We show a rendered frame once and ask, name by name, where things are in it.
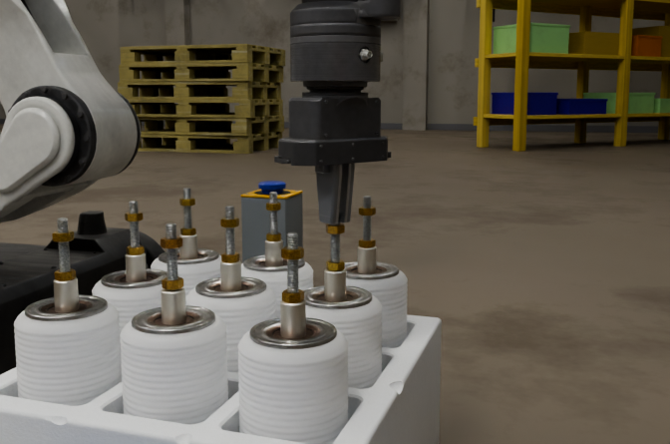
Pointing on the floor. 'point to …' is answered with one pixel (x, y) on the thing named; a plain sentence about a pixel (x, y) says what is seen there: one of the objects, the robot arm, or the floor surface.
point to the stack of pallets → (205, 97)
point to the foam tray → (113, 401)
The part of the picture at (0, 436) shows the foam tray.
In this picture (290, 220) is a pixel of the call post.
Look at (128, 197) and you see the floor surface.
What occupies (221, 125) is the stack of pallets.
